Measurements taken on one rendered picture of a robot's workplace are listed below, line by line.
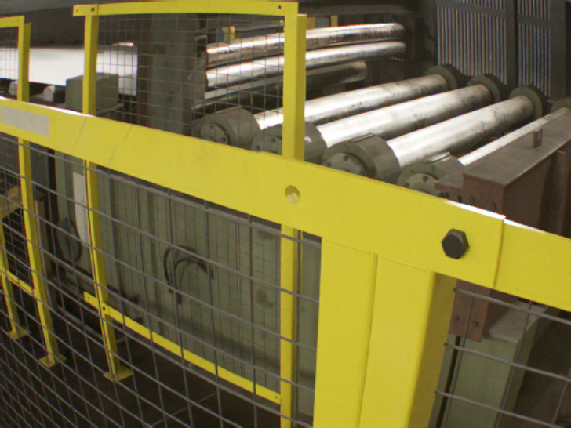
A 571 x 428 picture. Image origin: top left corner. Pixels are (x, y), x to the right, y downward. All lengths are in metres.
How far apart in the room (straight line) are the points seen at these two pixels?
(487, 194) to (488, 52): 10.00
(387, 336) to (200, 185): 0.21
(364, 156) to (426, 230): 2.24
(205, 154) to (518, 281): 0.29
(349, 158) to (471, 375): 0.96
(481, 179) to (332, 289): 1.76
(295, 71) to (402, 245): 1.76
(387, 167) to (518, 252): 2.31
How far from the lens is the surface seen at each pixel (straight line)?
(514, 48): 5.24
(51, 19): 8.27
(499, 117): 3.94
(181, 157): 0.66
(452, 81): 4.79
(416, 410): 0.61
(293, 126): 2.30
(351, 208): 0.54
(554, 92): 11.30
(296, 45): 2.25
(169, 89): 3.28
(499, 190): 2.31
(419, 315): 0.54
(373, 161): 2.73
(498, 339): 2.62
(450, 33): 12.57
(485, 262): 0.49
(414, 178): 2.62
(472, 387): 2.77
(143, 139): 0.69
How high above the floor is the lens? 2.02
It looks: 20 degrees down
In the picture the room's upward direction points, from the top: 1 degrees clockwise
